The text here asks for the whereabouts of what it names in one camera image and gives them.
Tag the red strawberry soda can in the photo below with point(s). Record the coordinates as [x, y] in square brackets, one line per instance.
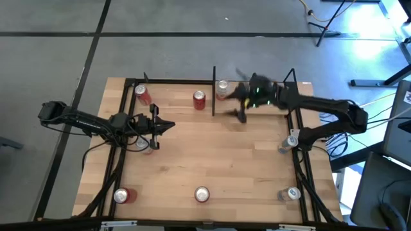
[121, 195]
[143, 96]
[202, 194]

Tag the dark grey chair leg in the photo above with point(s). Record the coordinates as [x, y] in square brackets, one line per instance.
[9, 142]

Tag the silver metal stand leg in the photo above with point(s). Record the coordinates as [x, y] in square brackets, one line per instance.
[401, 45]

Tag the black desk foot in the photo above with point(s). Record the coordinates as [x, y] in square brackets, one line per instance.
[369, 82]

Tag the black metal table frame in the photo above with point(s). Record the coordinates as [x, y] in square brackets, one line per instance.
[173, 81]

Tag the black shelf divider panel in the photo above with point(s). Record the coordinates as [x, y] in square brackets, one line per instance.
[214, 106]

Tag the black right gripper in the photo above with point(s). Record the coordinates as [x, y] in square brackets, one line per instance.
[261, 91]

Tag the red cola can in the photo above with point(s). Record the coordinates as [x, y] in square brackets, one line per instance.
[199, 100]

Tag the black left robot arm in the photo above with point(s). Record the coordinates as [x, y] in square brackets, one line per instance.
[86, 123]

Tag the silver frame bracket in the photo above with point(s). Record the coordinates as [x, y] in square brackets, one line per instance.
[118, 223]
[297, 227]

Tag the red and white soda can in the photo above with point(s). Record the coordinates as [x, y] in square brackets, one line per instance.
[221, 86]
[142, 144]

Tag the black metal shelf bracket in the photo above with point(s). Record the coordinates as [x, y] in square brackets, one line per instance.
[288, 75]

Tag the grey desk panel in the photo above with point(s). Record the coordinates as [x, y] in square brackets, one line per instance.
[398, 134]

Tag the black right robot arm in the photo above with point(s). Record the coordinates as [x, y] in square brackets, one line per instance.
[321, 104]

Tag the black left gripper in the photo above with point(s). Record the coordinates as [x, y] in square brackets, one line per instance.
[143, 123]

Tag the blue soda can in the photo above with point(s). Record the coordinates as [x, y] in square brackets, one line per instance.
[290, 141]
[293, 193]

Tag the black tripod stand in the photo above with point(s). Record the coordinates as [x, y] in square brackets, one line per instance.
[326, 29]

